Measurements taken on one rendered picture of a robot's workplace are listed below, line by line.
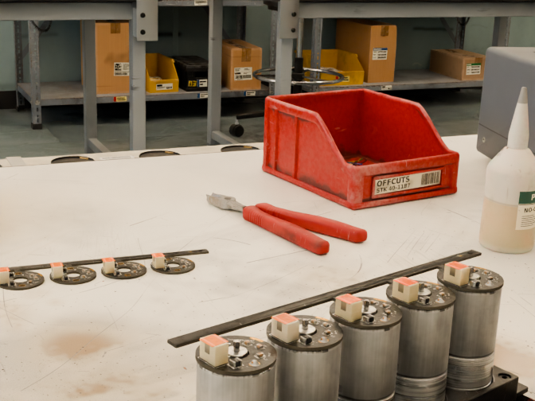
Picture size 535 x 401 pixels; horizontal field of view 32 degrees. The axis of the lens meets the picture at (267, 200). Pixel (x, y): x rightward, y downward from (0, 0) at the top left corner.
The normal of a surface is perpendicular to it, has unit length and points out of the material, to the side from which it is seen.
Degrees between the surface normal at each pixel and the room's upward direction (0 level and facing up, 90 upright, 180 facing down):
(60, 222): 0
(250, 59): 93
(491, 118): 90
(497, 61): 90
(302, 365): 90
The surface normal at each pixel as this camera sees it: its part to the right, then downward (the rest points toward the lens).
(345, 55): -0.91, 0.06
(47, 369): 0.04, -0.96
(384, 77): 0.48, 0.27
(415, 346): -0.23, 0.27
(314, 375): 0.21, 0.29
